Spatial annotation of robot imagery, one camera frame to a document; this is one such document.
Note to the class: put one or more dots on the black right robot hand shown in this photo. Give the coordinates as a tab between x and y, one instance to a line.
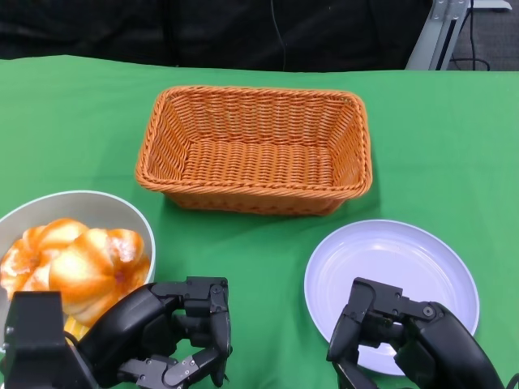
442	348

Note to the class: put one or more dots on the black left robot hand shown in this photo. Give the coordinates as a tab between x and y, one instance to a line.
134	320

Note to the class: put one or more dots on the orange white swirl bread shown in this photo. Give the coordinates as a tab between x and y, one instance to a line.
36	247
93	275

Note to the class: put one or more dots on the grey round bowl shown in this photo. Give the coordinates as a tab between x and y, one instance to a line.
81	204

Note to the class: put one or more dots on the yellow cake block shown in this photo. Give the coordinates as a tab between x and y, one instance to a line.
77	327

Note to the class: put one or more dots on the pale lavender plate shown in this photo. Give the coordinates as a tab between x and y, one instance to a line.
397	259

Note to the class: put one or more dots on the orange wicker basket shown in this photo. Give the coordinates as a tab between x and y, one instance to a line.
259	162

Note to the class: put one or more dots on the green tablecloth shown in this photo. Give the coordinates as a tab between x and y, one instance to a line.
446	142

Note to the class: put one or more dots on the black backdrop curtain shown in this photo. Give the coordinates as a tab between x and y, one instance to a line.
121	28

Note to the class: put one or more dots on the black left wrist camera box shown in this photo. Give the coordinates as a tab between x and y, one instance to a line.
36	336

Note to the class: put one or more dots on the grey metal frame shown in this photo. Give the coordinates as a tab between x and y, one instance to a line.
430	36

